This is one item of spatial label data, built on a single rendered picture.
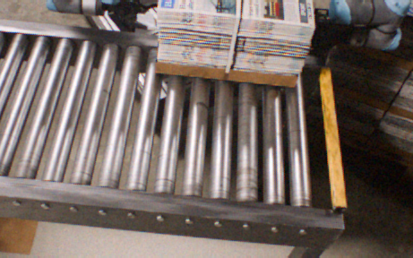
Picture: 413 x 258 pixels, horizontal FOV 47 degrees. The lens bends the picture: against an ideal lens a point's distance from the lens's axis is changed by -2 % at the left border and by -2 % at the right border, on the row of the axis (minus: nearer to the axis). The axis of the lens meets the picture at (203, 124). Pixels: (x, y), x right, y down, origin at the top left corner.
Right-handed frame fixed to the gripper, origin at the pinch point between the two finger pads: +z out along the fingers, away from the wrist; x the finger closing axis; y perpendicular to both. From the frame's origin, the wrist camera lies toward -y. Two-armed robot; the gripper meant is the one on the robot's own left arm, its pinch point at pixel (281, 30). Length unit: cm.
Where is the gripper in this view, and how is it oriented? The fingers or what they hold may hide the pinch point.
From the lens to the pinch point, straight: 148.6
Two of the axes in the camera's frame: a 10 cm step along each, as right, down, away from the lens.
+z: -9.9, -1.0, -0.4
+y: 0.9, -5.7, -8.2
